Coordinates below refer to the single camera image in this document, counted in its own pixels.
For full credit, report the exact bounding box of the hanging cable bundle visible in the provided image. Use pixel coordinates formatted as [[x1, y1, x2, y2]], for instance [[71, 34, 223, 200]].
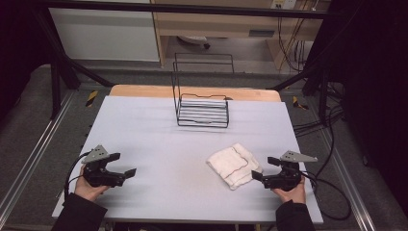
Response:
[[277, 13, 307, 72]]

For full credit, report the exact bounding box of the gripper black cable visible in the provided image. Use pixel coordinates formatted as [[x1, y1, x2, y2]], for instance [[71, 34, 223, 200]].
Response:
[[64, 151, 92, 200], [300, 171, 352, 221]]

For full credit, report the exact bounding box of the light grey table mat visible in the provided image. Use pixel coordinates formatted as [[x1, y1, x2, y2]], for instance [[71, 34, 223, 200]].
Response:
[[52, 95, 324, 224]]

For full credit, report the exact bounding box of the black floor cable bundle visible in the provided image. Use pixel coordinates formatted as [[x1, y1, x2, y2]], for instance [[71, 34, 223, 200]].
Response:
[[293, 81, 345, 139]]

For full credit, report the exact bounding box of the white cabinet panel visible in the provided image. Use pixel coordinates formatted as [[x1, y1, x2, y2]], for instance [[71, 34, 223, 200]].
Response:
[[48, 8, 161, 63]]

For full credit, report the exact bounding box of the black metal stand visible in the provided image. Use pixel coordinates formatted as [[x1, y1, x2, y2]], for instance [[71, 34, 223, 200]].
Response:
[[32, 9, 115, 119], [272, 13, 350, 126]]

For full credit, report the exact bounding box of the person's right hand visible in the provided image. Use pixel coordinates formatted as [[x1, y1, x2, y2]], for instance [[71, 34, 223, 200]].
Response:
[[272, 176, 307, 205]]

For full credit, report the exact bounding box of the black wire rack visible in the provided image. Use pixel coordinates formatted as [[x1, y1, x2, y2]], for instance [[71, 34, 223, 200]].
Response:
[[171, 52, 235, 129]]

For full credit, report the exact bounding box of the white power strip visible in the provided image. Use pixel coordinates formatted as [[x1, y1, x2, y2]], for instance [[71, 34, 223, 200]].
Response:
[[270, 0, 297, 10]]

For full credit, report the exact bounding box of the white towel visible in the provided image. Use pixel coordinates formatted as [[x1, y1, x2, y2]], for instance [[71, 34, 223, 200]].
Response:
[[206, 142, 264, 191]]

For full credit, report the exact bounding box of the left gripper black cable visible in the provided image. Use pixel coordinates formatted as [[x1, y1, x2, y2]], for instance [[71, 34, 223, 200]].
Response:
[[64, 151, 92, 200]]

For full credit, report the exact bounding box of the person's left hand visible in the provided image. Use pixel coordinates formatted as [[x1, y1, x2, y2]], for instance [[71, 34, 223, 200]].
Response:
[[74, 174, 110, 202]]

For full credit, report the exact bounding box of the wooden table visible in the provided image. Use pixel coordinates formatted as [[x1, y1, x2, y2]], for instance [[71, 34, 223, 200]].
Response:
[[109, 84, 282, 103]]

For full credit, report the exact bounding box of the black frame crossbar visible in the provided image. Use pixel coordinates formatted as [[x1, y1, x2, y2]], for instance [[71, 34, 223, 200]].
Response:
[[41, 1, 333, 19]]

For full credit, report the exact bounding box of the white chair base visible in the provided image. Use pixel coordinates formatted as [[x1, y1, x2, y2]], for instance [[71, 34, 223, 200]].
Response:
[[177, 35, 212, 50]]

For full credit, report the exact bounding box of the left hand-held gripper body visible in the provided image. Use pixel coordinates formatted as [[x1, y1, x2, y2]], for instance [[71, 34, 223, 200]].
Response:
[[82, 144, 126, 188]]

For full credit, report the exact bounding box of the light wooden desk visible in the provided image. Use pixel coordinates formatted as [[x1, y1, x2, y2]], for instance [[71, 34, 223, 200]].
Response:
[[150, 0, 331, 70]]

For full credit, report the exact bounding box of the aluminium floor rail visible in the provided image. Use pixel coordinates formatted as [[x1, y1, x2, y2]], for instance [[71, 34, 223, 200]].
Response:
[[0, 90, 76, 213], [316, 124, 376, 231]]

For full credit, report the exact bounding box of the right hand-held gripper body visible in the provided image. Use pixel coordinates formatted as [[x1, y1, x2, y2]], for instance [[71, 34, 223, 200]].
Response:
[[261, 150, 319, 193]]

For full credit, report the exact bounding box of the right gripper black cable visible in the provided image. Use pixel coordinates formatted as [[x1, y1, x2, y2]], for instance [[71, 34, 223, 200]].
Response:
[[300, 171, 352, 221]]

